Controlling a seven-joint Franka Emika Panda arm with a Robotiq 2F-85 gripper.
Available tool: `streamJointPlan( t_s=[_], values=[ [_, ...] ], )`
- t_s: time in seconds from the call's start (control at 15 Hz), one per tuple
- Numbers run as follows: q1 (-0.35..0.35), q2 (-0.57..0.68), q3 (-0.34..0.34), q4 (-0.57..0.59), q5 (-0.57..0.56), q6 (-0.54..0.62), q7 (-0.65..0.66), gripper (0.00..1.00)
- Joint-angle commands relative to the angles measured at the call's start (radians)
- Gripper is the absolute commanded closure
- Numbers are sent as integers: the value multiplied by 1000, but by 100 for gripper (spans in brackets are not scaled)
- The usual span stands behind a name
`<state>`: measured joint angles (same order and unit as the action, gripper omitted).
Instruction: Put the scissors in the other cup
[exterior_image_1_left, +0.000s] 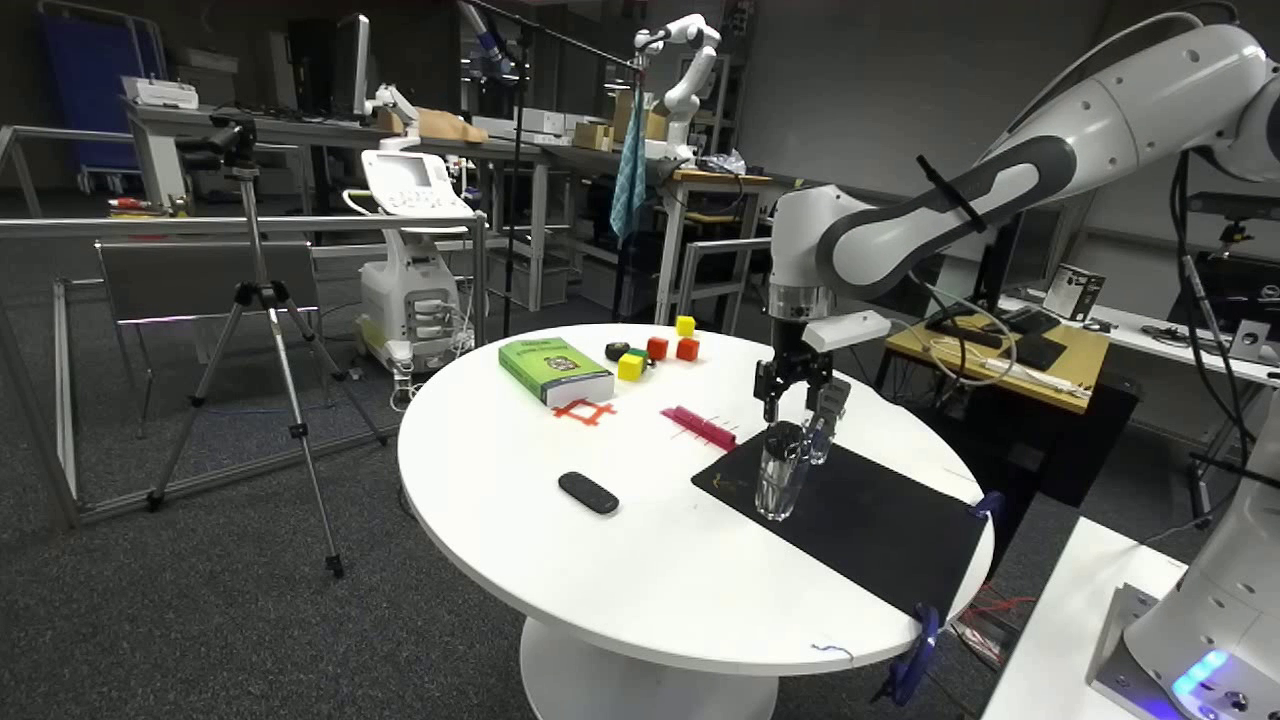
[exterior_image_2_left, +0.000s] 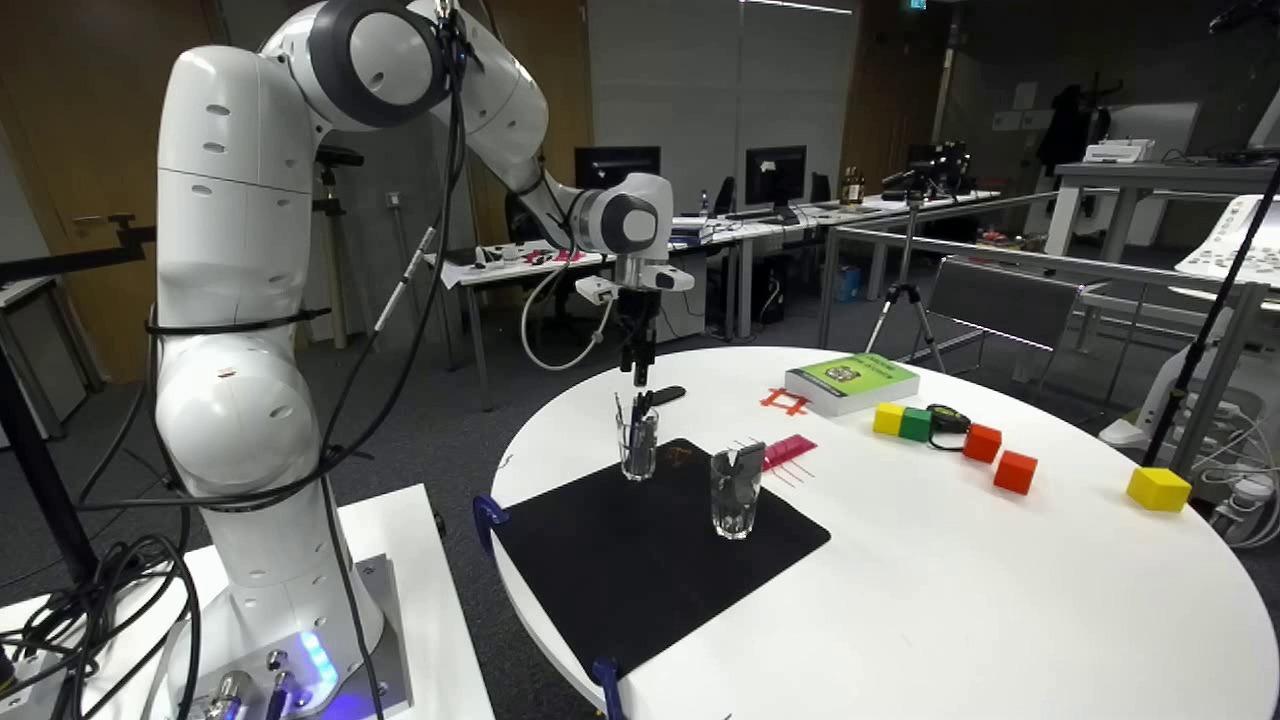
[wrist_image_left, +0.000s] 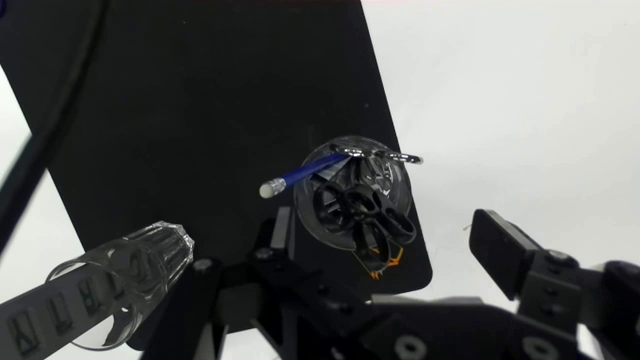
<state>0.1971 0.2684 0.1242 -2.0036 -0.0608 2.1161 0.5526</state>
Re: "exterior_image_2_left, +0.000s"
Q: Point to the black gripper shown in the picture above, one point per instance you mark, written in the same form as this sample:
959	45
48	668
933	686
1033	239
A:
642	320

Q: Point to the orange plastic clip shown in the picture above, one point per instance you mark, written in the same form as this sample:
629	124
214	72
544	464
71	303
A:
786	396

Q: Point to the black computer monitor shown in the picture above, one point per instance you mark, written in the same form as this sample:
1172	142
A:
618	164
774	172

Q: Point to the green book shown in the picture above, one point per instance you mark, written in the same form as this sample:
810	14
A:
848	381

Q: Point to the red cube block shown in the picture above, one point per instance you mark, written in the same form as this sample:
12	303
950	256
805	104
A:
981	443
1015	474

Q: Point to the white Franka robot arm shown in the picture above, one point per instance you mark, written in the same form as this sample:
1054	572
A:
233	200

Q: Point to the clear glass cup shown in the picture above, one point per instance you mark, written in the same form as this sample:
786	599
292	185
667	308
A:
638	462
734	515

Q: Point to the yellow cube block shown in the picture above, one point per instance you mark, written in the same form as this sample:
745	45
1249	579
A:
888	418
1159	489

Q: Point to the blue spring clamp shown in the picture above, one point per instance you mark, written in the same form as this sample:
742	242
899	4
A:
488	515
608	686

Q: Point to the pink comb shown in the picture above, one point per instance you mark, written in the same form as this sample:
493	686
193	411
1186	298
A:
786	452

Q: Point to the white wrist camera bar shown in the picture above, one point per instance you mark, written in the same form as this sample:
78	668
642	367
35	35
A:
673	280

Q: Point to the white robot base platform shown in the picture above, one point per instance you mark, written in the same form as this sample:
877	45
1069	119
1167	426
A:
413	603

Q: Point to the gray metal frame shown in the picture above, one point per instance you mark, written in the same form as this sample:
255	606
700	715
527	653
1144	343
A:
1122	271

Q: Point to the black camera tripod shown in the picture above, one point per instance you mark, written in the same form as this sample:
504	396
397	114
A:
933	171

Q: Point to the gray chair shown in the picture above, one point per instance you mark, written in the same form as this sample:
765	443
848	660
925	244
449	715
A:
1000	306

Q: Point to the black camera stand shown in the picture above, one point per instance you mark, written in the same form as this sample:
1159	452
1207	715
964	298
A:
80	256

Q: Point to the black marker pen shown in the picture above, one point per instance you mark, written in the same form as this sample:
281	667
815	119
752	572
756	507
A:
661	396

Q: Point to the black boom light stand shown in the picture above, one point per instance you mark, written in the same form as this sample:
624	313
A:
1207	313

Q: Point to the black rectangular mat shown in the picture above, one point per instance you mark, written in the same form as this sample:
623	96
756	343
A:
624	560

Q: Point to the long gray workbench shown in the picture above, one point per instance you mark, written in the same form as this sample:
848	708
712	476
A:
1163	172

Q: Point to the green cube block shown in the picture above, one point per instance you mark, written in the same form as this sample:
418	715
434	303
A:
916	426

